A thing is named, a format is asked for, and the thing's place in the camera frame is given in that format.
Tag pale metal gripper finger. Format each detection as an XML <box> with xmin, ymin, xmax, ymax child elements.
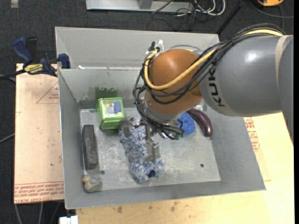
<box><xmin>120</xmin><ymin>117</ymin><xmax>141</xmax><ymax>137</ymax></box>
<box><xmin>147</xmin><ymin>142</ymin><xmax>162</xmax><ymax>162</ymax></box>

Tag blue and white fluffy cloth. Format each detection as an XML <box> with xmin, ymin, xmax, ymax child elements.
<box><xmin>119</xmin><ymin>116</ymin><xmax>167</xmax><ymax>184</ymax></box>

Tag green box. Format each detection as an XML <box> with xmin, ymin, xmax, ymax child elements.
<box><xmin>95</xmin><ymin>97</ymin><xmax>125</xmax><ymax>131</ymax></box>

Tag grey metal bin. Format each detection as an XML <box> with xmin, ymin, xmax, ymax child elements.
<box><xmin>55</xmin><ymin>26</ymin><xmax>267</xmax><ymax>210</ymax></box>

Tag blue sponge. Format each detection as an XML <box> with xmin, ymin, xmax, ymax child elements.
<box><xmin>176</xmin><ymin>112</ymin><xmax>196</xmax><ymax>136</ymax></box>

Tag dark green flat block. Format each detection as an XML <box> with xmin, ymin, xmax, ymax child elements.
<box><xmin>81</xmin><ymin>124</ymin><xmax>100</xmax><ymax>171</ymax></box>

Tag purple toy eggplant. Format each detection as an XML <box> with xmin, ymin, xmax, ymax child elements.
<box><xmin>186</xmin><ymin>108</ymin><xmax>214</xmax><ymax>138</ymax></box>

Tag grey toy animal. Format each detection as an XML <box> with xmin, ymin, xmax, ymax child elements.
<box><xmin>81</xmin><ymin>174</ymin><xmax>103</xmax><ymax>194</ymax></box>

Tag brown cardboard board, red print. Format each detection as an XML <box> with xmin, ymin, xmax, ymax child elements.
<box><xmin>14</xmin><ymin>63</ymin><xmax>273</xmax><ymax>205</ymax></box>

